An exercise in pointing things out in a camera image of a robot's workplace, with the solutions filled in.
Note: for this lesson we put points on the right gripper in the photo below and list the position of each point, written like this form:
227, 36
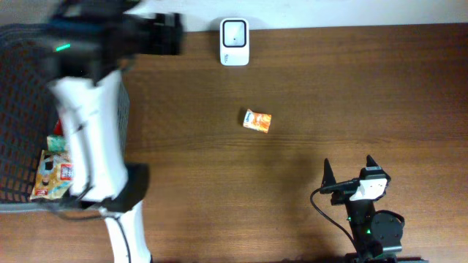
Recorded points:
344, 186

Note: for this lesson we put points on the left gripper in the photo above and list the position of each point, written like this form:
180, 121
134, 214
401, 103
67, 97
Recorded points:
161, 33

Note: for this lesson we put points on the orange tissue pack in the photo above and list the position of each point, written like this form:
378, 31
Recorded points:
257, 121

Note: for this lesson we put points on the green tissue pack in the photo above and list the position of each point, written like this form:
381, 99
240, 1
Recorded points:
57, 143

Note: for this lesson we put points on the yellow snack bag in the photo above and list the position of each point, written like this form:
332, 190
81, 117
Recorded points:
54, 175

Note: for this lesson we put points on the red Hacks candy bag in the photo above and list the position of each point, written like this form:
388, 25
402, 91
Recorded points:
58, 131

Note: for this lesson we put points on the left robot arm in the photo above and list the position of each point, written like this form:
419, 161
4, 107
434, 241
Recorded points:
89, 45

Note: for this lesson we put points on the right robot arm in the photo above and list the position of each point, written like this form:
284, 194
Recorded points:
375, 234

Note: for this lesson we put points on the white barcode scanner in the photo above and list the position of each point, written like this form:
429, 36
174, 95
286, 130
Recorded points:
234, 44

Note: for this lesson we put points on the grey plastic mesh basket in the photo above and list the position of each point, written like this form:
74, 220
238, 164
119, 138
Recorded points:
27, 117

